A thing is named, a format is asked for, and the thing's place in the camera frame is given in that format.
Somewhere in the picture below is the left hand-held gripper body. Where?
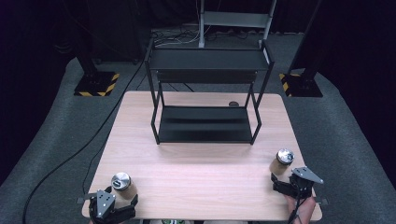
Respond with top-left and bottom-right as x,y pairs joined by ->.
88,189 -> 137,224

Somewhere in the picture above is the thick black floor cable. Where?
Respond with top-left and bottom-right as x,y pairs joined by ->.
21,59 -> 148,224

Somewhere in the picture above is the black stand post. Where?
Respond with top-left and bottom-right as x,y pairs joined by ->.
287,0 -> 326,77
73,18 -> 99,76

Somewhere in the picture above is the black metal two-tier rack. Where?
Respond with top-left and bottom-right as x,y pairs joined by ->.
144,38 -> 276,147

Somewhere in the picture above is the right hand-held gripper black cable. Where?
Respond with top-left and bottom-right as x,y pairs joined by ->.
288,186 -> 304,224

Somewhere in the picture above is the person's right hand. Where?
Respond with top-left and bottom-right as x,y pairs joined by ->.
285,195 -> 317,224

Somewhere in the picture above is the bundle of floor cables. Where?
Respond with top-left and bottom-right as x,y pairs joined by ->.
151,27 -> 201,48

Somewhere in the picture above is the black yellow striped base plate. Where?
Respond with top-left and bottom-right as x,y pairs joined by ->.
278,72 -> 324,98
73,71 -> 120,97

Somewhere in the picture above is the thin black floor cable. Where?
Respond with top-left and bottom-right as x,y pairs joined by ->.
81,133 -> 113,196

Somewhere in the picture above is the grey metal stand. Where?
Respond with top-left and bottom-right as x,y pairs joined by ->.
198,0 -> 277,49

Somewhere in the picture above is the brown jar with silver lid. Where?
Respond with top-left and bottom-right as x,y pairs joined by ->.
110,171 -> 138,201
268,147 -> 296,176

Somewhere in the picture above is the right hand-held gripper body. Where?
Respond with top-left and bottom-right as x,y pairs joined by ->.
289,166 -> 324,199

